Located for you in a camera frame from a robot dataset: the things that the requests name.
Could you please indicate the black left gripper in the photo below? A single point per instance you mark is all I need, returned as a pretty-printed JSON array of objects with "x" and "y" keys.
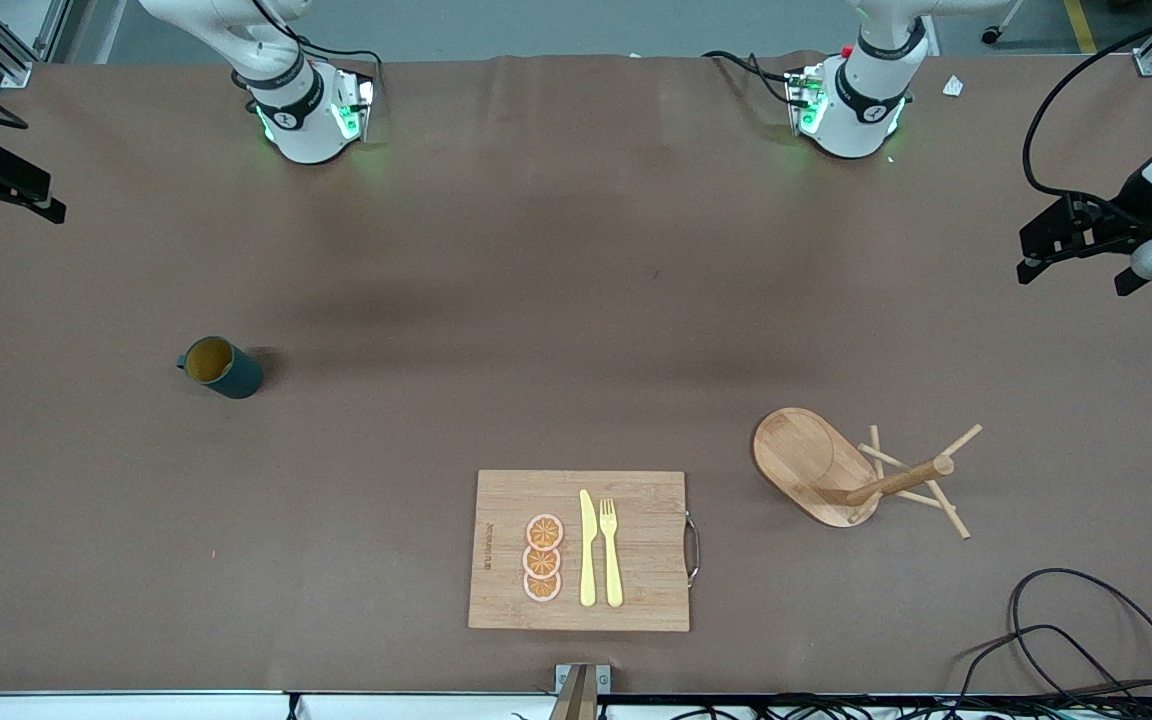
[{"x": 1122, "y": 213}]

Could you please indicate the dark green mug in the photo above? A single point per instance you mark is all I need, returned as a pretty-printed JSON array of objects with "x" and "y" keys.
[{"x": 236, "y": 375}]

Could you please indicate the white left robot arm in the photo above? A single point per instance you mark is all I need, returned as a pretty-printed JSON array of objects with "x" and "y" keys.
[{"x": 866, "y": 110}]

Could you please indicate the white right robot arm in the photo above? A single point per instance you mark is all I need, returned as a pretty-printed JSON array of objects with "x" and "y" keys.
[{"x": 306, "y": 130}]

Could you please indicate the white paper scrap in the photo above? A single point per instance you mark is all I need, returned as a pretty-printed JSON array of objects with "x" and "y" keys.
[{"x": 953, "y": 86}]

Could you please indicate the black caster wheel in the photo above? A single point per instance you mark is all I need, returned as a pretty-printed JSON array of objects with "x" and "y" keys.
[{"x": 991, "y": 35}]

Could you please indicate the wooden mug tree stand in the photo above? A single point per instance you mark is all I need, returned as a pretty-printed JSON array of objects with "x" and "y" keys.
[{"x": 806, "y": 455}]

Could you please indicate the bamboo cutting board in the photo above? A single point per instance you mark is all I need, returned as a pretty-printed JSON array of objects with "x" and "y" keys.
[{"x": 636, "y": 550}]

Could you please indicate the yellow plastic fork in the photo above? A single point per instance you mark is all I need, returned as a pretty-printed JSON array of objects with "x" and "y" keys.
[{"x": 612, "y": 560}]

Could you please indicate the yellow plastic knife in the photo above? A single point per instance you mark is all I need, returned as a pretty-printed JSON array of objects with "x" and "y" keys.
[{"x": 587, "y": 550}]

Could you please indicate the orange slice toy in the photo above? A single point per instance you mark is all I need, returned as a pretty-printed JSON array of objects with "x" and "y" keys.
[
  {"x": 544, "y": 531},
  {"x": 542, "y": 587},
  {"x": 541, "y": 561}
]

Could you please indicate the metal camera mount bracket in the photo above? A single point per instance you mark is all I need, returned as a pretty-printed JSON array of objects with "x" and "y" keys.
[{"x": 581, "y": 690}]

